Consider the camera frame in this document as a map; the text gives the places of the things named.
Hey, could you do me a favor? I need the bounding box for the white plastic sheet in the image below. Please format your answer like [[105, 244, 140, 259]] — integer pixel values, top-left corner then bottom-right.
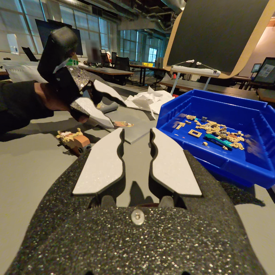
[[3, 59, 54, 83]]

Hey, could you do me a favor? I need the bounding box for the white bar stand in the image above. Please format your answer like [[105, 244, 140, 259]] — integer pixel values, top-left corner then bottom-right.
[[169, 59, 222, 95]]

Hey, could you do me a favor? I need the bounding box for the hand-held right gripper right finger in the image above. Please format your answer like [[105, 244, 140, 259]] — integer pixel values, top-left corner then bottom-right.
[[149, 128, 203, 197]]

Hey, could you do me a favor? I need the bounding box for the black office chair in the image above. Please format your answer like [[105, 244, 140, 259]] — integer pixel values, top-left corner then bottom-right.
[[114, 56, 131, 72]]

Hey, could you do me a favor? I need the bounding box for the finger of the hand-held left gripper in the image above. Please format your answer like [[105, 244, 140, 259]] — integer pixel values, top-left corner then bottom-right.
[[93, 79, 127, 108], [74, 97, 115, 129]]

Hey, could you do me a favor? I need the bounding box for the person's left forearm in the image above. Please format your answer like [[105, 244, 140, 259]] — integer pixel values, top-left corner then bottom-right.
[[0, 80, 54, 136]]

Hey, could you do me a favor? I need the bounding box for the person's left hand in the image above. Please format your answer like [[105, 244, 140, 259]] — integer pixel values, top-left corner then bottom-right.
[[34, 82, 89, 124]]

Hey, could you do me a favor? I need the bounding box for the black panel with wooden rim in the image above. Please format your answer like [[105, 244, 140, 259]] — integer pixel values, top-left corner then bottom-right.
[[163, 0, 275, 79]]

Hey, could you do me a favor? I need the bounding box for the blue plastic bin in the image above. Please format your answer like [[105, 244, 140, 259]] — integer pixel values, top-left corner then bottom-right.
[[156, 89, 275, 190]]

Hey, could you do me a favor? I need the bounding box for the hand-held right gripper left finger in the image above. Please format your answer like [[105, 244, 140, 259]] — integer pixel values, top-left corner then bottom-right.
[[72, 128, 126, 196]]

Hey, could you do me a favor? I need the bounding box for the crumpled white paper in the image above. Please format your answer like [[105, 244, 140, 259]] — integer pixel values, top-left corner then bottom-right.
[[125, 86, 176, 121]]

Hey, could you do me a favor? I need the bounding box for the pile of tan bricks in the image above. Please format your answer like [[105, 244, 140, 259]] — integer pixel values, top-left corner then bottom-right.
[[172, 114, 253, 151]]

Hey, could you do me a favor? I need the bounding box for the large dark display screen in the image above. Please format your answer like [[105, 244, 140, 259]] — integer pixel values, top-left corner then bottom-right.
[[35, 19, 84, 56]]

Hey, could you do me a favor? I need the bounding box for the brown and tan brick model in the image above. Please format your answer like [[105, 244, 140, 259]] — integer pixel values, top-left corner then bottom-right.
[[55, 128, 92, 157]]

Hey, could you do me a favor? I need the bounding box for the white wall box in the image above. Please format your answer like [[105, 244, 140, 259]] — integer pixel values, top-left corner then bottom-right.
[[6, 34, 20, 54]]

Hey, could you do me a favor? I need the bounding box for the wooden edged background table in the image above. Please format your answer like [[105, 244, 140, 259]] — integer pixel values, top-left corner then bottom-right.
[[78, 64, 135, 87]]

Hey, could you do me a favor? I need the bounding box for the grey instruction booklet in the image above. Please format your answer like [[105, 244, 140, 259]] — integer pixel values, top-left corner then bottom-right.
[[98, 101, 160, 145]]

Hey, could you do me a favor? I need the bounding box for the framed display screen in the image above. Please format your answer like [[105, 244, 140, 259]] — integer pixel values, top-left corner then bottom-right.
[[251, 57, 275, 85]]

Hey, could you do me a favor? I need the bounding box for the teal curved brick piece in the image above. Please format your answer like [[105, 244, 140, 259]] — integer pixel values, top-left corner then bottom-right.
[[204, 134, 234, 149]]

